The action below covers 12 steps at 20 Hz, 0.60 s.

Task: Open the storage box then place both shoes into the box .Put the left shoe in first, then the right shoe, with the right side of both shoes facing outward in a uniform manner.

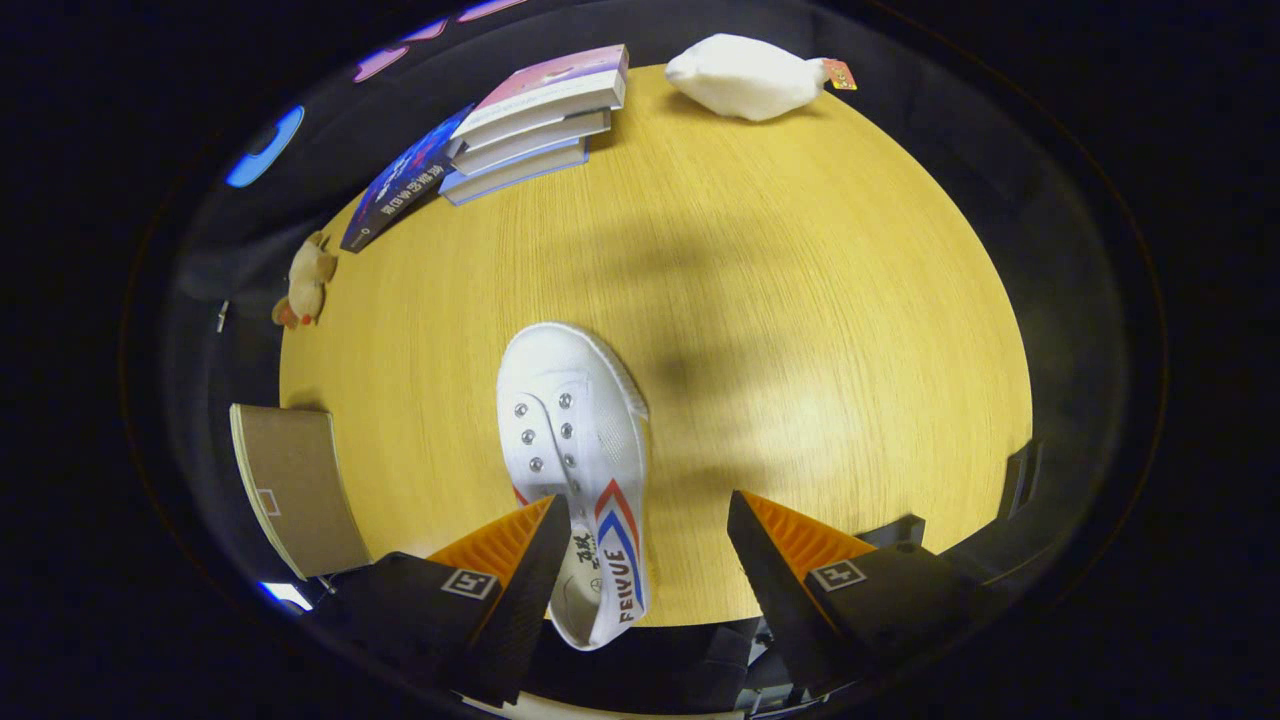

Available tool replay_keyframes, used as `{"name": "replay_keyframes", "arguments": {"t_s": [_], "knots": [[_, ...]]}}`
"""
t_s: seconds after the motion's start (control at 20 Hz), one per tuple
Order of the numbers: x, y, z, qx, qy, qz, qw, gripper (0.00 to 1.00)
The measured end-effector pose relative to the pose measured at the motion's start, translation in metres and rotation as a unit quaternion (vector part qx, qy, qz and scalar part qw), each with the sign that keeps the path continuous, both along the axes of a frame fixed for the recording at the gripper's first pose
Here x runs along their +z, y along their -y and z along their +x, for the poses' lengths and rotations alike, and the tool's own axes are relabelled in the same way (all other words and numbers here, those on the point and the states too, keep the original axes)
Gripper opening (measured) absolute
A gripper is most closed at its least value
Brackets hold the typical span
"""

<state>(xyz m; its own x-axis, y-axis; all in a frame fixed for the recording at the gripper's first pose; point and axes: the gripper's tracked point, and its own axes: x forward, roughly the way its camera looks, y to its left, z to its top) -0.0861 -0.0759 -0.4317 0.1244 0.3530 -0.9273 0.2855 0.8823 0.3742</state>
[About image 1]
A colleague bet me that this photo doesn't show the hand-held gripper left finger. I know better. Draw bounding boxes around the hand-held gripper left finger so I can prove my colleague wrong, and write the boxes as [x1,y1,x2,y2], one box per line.
[305,493,574,709]

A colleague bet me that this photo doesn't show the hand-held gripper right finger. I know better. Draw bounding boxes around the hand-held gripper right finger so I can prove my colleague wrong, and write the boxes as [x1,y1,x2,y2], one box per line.
[726,489,1006,701]

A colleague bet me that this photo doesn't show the white canvas shoe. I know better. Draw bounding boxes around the white canvas shoe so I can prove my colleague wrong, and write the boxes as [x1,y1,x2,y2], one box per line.
[496,321,652,652]

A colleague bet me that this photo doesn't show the beige fabric storage box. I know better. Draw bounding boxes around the beige fabric storage box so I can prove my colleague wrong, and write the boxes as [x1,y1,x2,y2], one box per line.
[229,403,374,582]

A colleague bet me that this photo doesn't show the laptop screen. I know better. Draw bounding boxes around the laptop screen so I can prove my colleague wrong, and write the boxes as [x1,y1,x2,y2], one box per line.
[257,581,314,614]

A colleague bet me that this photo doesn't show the black flat bar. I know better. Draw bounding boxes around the black flat bar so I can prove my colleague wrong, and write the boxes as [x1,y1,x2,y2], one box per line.
[999,439,1044,522]

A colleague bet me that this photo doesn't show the tan plush dog toy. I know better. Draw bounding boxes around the tan plush dog toy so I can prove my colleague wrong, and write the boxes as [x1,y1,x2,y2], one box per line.
[271,231,340,332]

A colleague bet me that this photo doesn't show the dark blue book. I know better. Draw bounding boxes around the dark blue book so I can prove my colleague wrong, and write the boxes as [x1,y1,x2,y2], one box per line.
[339,102,477,254]

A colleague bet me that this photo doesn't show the pink cover book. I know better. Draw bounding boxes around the pink cover book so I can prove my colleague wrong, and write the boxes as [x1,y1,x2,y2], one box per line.
[451,43,632,142]

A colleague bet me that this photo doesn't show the white plush toy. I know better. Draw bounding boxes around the white plush toy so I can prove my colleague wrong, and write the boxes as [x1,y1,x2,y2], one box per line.
[664,32,860,124]

